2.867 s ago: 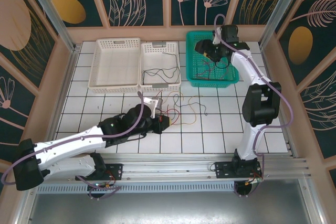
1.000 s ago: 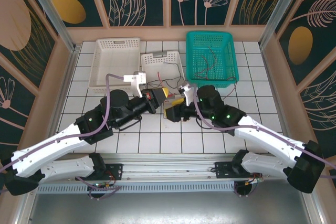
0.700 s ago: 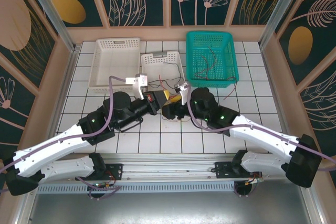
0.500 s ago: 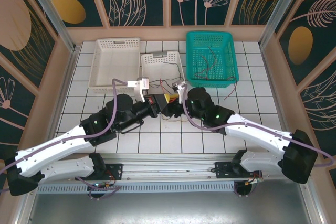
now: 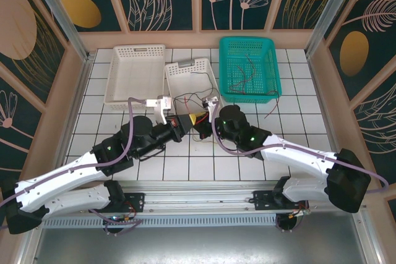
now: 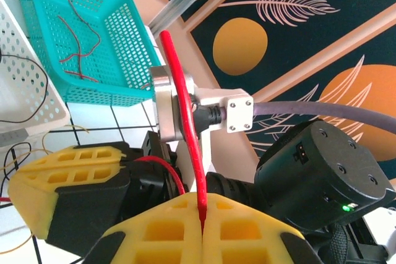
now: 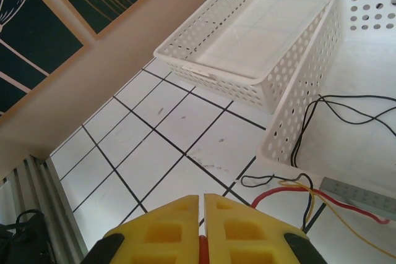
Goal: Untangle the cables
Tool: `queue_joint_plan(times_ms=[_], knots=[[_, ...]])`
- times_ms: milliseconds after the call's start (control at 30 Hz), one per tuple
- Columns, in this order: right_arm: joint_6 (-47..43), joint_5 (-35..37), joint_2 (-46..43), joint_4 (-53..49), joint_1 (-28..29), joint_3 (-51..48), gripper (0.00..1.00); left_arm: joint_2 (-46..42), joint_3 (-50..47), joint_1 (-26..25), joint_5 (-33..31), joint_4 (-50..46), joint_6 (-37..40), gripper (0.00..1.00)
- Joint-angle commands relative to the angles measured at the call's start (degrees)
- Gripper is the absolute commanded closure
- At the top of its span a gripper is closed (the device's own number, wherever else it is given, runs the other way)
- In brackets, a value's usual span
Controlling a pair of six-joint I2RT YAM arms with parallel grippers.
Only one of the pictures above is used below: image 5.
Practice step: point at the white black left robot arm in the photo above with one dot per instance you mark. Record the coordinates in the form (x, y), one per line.
(62, 171)

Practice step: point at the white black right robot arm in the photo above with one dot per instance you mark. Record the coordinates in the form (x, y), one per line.
(297, 152)

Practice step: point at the teal plastic mesh basket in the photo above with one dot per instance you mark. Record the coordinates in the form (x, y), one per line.
(250, 98)

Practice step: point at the large white plastic basket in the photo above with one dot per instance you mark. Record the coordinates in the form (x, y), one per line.
(136, 72)

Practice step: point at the orange circle pink leaf poster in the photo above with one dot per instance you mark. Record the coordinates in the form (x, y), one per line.
(182, 4)

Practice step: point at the orange oval leaf branch poster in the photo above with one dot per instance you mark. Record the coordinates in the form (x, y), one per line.
(380, 44)

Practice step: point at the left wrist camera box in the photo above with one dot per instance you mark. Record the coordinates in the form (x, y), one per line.
(161, 106)

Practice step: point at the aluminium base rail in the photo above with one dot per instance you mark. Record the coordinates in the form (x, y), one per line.
(198, 197)

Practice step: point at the two pink flowers wall poster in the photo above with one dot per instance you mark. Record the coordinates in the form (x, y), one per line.
(222, 13)

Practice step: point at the single pink flower wall poster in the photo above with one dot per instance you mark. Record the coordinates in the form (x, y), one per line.
(18, 140)

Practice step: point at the grey metal base plate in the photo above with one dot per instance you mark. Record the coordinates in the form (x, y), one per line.
(198, 245)

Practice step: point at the pink leaf outlines wall poster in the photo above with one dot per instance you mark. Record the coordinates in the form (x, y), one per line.
(380, 128)

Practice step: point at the large peach circle wall poster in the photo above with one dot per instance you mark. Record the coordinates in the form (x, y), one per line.
(18, 29)

